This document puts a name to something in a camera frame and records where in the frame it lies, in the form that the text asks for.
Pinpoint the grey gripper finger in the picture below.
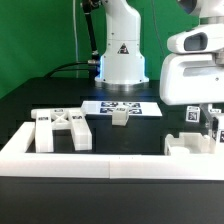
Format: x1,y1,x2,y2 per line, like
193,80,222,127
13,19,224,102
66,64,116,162
200,104,213,131

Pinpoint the white marker sheet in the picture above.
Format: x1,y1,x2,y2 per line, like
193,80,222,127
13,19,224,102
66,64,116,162
81,101,162,117

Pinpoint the small tag cube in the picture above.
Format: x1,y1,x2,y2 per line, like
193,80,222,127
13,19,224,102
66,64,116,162
185,106,200,123
209,108,221,114

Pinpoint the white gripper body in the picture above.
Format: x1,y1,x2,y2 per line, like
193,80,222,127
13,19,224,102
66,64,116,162
160,24,224,105

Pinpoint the right small tag cube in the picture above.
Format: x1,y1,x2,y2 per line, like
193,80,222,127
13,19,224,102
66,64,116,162
209,108,221,114

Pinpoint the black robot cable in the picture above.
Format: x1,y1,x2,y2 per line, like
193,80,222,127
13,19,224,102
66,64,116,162
44,13,101,79

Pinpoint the white U-shaped fence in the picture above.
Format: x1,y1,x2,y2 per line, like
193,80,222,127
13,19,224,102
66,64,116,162
0,122,224,180

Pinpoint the white thin cable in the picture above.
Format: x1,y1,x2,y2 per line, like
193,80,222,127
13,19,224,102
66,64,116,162
72,0,81,79

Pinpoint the white chair back frame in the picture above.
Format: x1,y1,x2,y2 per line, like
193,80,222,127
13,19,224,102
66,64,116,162
31,108,92,153

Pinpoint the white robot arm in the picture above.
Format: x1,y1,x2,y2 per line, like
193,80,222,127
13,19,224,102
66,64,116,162
82,0,224,131

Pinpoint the left small tag cube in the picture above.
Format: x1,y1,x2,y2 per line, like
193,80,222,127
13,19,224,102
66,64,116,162
185,106,200,123

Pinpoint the white chair seat part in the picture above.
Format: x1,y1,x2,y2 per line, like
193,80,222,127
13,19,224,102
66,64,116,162
164,132,213,156

